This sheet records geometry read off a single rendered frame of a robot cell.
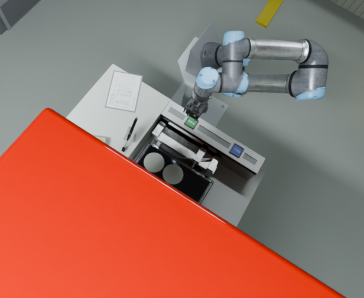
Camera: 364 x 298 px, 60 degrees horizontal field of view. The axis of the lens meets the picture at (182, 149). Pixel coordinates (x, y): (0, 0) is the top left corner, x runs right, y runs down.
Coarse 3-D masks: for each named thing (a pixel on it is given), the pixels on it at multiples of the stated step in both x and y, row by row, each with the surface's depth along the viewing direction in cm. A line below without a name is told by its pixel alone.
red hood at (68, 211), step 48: (48, 144) 54; (96, 144) 55; (0, 192) 50; (48, 192) 51; (96, 192) 52; (144, 192) 54; (0, 240) 48; (48, 240) 49; (96, 240) 50; (144, 240) 51; (192, 240) 52; (240, 240) 53; (0, 288) 46; (48, 288) 47; (96, 288) 48; (144, 288) 49; (192, 288) 50; (240, 288) 50; (288, 288) 51
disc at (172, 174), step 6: (168, 168) 151; (174, 168) 152; (180, 168) 152; (162, 174) 150; (168, 174) 150; (174, 174) 151; (180, 174) 151; (168, 180) 149; (174, 180) 150; (180, 180) 150
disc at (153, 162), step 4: (148, 156) 152; (152, 156) 152; (156, 156) 152; (160, 156) 153; (144, 160) 151; (148, 160) 151; (152, 160) 151; (156, 160) 152; (160, 160) 152; (144, 164) 150; (148, 164) 151; (152, 164) 151; (156, 164) 151; (160, 164) 151; (148, 168) 150; (152, 168) 150; (156, 168) 150; (160, 168) 151
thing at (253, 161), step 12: (168, 108) 155; (180, 108) 156; (180, 120) 154; (192, 132) 152; (204, 132) 154; (216, 132) 154; (216, 144) 152; (228, 144) 153; (240, 144) 154; (240, 156) 152; (252, 156) 152; (252, 168) 150
